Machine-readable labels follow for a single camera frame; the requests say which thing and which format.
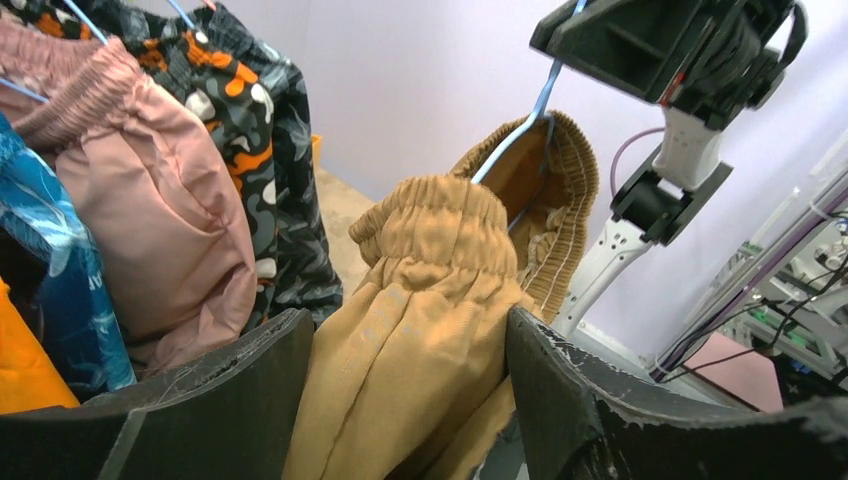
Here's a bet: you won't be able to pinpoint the blue hanger under pink shorts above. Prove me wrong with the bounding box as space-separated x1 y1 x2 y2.
1 0 109 103

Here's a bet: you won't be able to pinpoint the blue hanger under patterned shorts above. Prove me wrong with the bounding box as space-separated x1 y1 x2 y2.
167 0 208 44

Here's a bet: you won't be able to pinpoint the light blue wire hanger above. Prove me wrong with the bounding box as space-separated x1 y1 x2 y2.
468 0 590 233

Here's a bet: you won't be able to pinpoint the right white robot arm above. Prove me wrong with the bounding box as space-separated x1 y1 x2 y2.
530 0 808 336

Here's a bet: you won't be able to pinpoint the tan brown shorts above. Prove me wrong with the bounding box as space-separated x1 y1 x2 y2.
283 111 599 479

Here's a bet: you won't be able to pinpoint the dark grey patterned shorts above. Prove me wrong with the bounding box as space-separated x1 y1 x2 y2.
191 3 343 325

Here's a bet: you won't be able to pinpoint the blue patterned shorts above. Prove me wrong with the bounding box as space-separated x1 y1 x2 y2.
1 119 137 398

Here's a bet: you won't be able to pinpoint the orange black patterned shorts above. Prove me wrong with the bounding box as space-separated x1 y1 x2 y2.
2 1 278 329

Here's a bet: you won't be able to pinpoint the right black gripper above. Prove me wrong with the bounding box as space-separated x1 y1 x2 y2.
529 0 808 130

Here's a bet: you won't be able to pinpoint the pink shorts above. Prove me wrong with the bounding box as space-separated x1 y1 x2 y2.
1 19 257 377

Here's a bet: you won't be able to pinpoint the cream orange drawer box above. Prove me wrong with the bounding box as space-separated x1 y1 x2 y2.
312 135 323 168

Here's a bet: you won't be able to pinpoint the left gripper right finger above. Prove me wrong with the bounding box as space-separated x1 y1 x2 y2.
506 307 847 479

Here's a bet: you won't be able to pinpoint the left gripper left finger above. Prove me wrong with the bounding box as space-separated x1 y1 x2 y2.
1 310 315 479

